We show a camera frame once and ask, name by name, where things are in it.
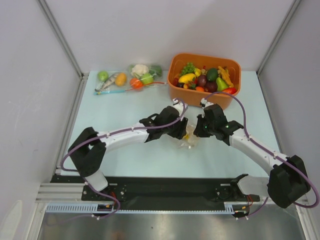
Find clear zip top bag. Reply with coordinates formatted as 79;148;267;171
172;123;200;150

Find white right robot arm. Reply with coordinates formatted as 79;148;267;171
193;101;311;209

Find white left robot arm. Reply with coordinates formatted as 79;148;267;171
67;102;188;200

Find fake dark plum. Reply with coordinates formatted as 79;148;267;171
204;81;218;93

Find fake red orange mango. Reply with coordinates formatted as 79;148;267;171
222;87;237;95

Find fake green pear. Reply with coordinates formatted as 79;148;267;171
216;77;229;92

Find fake purple passion fruit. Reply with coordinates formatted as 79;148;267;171
197;74;207;87

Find fake green avocado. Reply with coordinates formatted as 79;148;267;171
206;67;219;82

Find fake yellow mango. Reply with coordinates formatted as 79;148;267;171
178;73;196;84

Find fake orange ginger root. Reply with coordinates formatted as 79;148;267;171
218;66;234;88

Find fake green grapes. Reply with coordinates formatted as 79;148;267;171
179;62;196;77

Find fake green lime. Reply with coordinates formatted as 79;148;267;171
140;73;154;85

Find fake orange tomato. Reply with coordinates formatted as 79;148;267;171
129;78;144;90

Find red-zip bag with vegetables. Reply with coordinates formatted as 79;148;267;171
126;64;166;92

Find fake green broccoli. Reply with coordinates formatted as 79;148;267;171
149;65;163;77

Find fake white cauliflower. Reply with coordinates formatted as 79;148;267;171
131;64;149;78

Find fake brown potato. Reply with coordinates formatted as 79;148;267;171
115;72;127;87

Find fake grey fish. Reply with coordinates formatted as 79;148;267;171
95;72;119;92

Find blue-zip bag with fish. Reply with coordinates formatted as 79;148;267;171
94;70;128;95

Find green fake apple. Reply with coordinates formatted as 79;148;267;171
97;70;109;82

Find orange plastic bin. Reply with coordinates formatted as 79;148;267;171
167;53;241;109

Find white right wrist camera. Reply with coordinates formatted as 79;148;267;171
200;98;214;109

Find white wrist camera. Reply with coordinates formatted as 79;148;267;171
172;98;188;115
200;98;214;109

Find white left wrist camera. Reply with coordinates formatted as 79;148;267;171
172;98;188;115

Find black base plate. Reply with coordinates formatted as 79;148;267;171
49;174;276;212

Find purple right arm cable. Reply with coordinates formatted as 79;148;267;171
204;91;320;208

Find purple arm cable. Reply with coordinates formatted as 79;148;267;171
60;98;188;221
204;91;320;208

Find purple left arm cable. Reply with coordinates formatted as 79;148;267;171
60;98;188;221

